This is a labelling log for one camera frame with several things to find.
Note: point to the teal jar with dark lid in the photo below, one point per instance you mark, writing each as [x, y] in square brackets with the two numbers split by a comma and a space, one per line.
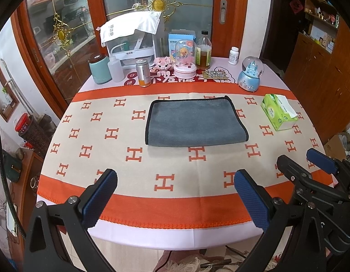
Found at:
[99, 69]

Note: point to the wooden glass door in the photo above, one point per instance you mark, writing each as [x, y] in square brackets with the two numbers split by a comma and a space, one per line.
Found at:
[186, 14]

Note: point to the white plastic squeeze bottle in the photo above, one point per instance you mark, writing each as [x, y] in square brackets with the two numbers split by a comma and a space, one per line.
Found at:
[115, 70]

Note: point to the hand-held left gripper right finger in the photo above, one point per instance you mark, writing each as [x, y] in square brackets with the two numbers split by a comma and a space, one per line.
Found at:
[252, 202]

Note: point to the green tissue pack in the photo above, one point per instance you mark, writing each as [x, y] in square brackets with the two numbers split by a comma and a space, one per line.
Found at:
[277, 113]

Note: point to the pink block pig toy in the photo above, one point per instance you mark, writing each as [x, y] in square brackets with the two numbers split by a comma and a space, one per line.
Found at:
[163, 63]

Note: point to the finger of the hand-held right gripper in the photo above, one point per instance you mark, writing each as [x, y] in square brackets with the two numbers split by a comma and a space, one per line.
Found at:
[319, 160]
[294, 172]

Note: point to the dark green bag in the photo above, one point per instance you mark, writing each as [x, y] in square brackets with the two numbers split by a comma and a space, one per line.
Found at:
[9, 165]

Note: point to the white cloth bag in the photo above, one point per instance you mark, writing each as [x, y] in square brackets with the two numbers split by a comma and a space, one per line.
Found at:
[126, 25]

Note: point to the blue carton box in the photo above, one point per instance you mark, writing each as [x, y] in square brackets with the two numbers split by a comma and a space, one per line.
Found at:
[175, 38]

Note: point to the pink domed duck ornament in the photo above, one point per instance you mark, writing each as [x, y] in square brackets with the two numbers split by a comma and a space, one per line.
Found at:
[185, 62]

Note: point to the brown woven basket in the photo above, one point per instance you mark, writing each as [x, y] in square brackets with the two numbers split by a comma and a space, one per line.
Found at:
[38, 137]

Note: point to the orange beige printed blanket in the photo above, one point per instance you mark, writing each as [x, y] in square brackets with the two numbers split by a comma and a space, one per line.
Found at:
[112, 153]

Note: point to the grey towel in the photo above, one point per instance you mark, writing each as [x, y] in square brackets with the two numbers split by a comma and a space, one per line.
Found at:
[194, 121]

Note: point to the wooden wall cabinet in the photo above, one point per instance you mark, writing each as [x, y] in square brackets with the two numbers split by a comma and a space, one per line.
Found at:
[319, 62]

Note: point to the cardboard box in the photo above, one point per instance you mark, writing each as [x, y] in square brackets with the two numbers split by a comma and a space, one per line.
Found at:
[338, 146]

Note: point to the red paper door decoration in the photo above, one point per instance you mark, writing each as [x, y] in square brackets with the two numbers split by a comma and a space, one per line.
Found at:
[296, 4]

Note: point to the glass bottle with yellow liquid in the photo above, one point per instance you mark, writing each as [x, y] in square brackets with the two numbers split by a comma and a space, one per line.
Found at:
[204, 53]

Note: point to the pill blister pack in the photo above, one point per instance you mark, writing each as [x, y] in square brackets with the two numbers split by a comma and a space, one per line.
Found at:
[216, 74]

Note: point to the silver orange can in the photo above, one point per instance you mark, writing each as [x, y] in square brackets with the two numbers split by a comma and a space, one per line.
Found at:
[143, 73]

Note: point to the blue castle snow globe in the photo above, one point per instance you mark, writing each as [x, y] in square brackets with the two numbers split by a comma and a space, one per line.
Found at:
[250, 75]

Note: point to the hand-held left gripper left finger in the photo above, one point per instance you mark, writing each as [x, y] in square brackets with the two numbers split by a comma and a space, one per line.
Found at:
[99, 199]

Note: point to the red lidded jar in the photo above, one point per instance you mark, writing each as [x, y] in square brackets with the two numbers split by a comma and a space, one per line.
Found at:
[24, 123]

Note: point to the wooden side cabinet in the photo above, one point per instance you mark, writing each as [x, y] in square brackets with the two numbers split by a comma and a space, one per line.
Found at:
[27, 181]

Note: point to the white plastic storage box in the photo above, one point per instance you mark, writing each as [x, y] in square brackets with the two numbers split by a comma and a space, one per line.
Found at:
[135, 52]

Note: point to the white pill bottle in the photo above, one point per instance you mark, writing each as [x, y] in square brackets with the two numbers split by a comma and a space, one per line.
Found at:
[233, 56]

